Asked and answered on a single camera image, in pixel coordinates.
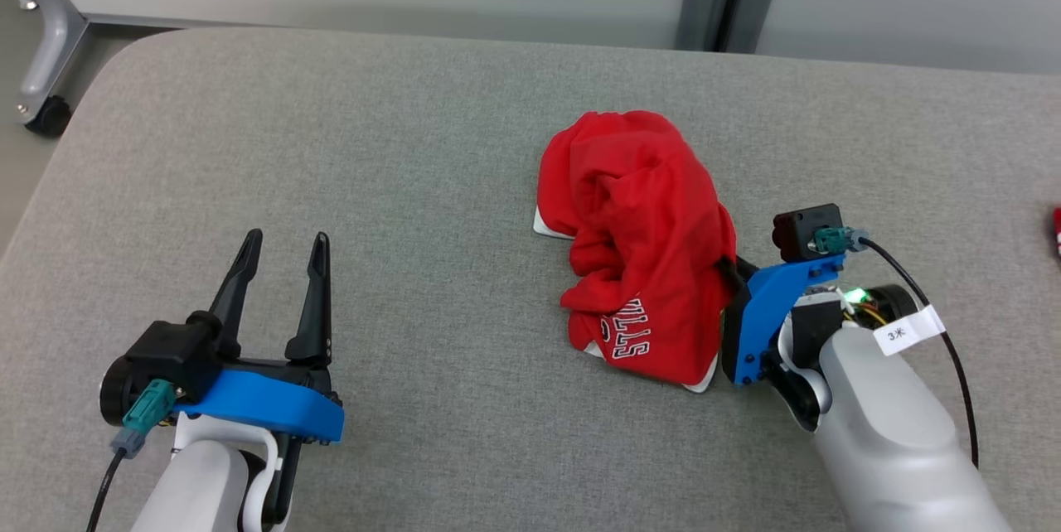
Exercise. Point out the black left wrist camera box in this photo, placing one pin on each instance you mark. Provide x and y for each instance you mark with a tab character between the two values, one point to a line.
170	354

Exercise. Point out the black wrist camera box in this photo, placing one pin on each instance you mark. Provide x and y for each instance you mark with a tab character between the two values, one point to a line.
800	229
170	354

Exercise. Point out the black caster wheel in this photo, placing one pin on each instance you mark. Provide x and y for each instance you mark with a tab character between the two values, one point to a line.
50	118

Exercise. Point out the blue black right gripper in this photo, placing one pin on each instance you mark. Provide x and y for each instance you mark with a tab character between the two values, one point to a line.
758	308

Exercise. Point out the red white basketball jersey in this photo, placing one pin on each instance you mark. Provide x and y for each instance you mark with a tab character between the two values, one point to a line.
638	209
1058	234

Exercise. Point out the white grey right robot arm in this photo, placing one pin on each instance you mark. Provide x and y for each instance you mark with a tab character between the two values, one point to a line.
887	432

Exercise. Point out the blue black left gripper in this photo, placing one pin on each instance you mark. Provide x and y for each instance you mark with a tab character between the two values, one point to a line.
273	403

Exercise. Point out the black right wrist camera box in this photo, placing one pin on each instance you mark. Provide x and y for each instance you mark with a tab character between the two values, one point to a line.
800	229

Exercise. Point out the grey fabric sofa seat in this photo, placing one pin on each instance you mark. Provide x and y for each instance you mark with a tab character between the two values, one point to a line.
373	142

